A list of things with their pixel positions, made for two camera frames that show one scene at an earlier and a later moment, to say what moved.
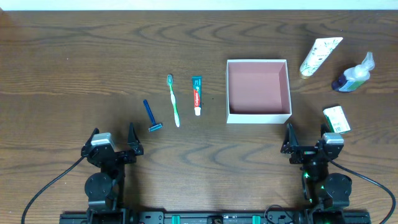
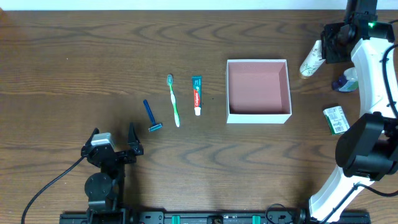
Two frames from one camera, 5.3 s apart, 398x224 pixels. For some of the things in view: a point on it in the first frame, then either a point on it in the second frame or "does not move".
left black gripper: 116,154 does not move
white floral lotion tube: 322,48 does not move
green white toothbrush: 170,81 does not move
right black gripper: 308,150 to 330,43
